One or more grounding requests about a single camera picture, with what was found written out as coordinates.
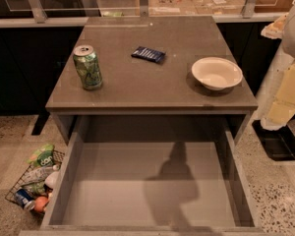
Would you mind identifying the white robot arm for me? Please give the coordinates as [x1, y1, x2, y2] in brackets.
[258, 2, 295, 131]

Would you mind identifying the black wire basket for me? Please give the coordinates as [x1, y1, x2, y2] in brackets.
[5, 150, 64, 214]

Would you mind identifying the open grey top drawer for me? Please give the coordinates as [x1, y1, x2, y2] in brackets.
[20, 115, 280, 236]

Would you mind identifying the white bowl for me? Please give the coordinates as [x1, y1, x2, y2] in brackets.
[191, 57, 243, 90]

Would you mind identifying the green chip bag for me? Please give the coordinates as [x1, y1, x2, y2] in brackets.
[27, 144, 54, 167]

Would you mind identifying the orange fruit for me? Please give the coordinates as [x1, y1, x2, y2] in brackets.
[34, 196, 49, 212]

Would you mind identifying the dark blue snack packet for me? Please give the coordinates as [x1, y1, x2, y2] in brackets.
[131, 46, 165, 63]

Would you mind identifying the grey cabinet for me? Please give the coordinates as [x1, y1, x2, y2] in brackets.
[46, 16, 257, 141]

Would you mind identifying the clear plastic water bottle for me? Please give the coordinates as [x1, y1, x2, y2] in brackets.
[24, 165, 60, 184]

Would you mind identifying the white round object in basket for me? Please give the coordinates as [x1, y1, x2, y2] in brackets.
[44, 171, 59, 189]

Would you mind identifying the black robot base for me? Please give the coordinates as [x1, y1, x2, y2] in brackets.
[252, 120, 295, 161]

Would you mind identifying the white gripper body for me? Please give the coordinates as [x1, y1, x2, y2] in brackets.
[261, 60, 295, 132]

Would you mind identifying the blue soda can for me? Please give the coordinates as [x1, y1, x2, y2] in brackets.
[14, 189, 35, 210]

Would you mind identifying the cardboard box left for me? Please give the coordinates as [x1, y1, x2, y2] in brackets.
[148, 0, 197, 16]

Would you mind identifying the green soda can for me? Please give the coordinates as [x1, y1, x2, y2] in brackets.
[73, 44, 102, 90]

